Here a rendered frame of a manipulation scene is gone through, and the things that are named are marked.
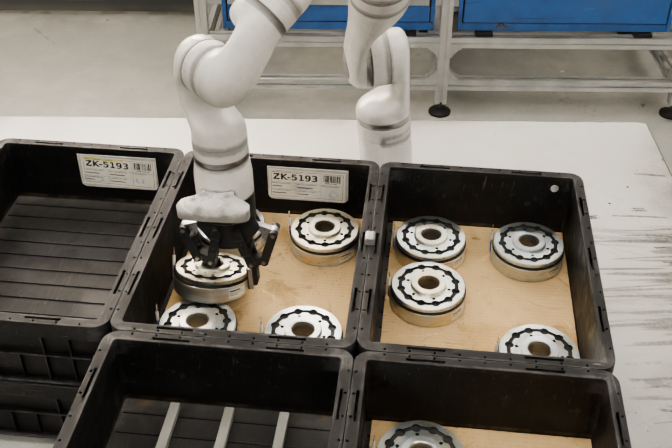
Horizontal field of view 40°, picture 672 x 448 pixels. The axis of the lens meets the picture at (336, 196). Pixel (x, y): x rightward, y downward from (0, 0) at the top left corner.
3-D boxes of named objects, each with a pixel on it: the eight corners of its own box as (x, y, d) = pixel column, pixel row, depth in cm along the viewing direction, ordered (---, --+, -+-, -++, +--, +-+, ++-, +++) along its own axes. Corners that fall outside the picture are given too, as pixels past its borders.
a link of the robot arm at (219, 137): (176, 147, 118) (211, 176, 112) (160, 37, 110) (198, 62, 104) (223, 130, 122) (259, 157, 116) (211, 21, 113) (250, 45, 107)
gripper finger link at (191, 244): (188, 215, 124) (211, 247, 127) (177, 219, 125) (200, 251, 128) (183, 226, 122) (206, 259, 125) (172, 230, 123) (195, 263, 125)
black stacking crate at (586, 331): (379, 224, 147) (381, 164, 140) (569, 237, 144) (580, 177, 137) (355, 417, 115) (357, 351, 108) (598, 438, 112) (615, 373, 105)
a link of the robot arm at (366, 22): (341, -44, 132) (406, -53, 133) (338, 52, 157) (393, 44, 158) (352, 11, 129) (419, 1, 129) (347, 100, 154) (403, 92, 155)
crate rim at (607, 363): (380, 173, 141) (380, 160, 140) (579, 186, 139) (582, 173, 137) (355, 363, 109) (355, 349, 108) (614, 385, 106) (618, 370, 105)
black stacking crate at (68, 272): (16, 199, 152) (1, 140, 146) (192, 211, 150) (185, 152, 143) (-103, 376, 120) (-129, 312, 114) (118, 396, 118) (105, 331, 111)
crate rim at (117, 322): (188, 161, 144) (187, 148, 143) (380, 173, 141) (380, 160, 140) (108, 343, 112) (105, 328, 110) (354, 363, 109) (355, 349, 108)
